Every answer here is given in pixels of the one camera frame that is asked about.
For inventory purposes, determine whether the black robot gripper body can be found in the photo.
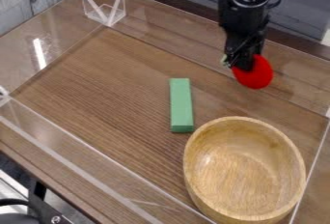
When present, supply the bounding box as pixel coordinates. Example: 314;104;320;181
217;0;269;40

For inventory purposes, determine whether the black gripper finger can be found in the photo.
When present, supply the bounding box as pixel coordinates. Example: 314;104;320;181
253;31;265;55
223;38;257;71

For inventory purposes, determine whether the red plush strawberry toy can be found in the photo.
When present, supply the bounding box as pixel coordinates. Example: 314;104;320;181
231;54;273;90

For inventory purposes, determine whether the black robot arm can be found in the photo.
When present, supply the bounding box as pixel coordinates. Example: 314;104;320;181
217;0;280;71

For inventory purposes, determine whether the green rectangular block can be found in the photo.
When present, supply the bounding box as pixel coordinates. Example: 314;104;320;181
168;78;195;133

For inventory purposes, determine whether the wooden bowl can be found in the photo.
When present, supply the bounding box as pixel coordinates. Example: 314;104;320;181
183;116;306;224

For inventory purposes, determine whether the clear acrylic corner bracket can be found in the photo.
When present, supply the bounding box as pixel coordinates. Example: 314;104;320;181
81;0;127;27

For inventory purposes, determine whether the clear acrylic tray wall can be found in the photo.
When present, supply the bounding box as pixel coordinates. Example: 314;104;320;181
0;87;213;224

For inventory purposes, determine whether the black table clamp mount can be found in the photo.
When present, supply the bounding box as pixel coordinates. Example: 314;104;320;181
28;181;73;224

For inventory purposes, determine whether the black cable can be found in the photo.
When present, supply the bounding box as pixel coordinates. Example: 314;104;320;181
0;198;40;224

